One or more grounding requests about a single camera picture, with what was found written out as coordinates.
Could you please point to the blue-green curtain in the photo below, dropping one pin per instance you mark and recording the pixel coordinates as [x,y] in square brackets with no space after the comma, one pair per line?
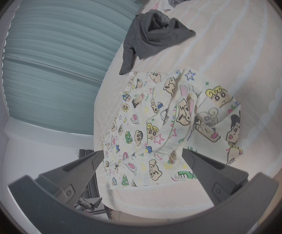
[53,99]
[70,21]

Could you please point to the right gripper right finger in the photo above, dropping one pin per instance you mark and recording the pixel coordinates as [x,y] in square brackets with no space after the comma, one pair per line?
[216,179]

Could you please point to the white printed pyjama top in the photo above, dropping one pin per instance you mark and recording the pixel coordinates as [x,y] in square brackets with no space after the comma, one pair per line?
[143,121]

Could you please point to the black garment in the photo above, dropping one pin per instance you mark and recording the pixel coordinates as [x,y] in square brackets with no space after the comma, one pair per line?
[155,35]

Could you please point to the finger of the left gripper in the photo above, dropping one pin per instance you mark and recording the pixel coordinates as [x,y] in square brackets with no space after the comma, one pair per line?
[97,203]

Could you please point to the bed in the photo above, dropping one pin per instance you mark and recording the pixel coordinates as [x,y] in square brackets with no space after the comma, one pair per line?
[228,69]

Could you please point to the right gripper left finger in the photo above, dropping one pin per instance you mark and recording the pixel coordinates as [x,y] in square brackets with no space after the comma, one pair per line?
[65,181]

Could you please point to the white garment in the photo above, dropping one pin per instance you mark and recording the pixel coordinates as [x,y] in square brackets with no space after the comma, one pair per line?
[165,5]

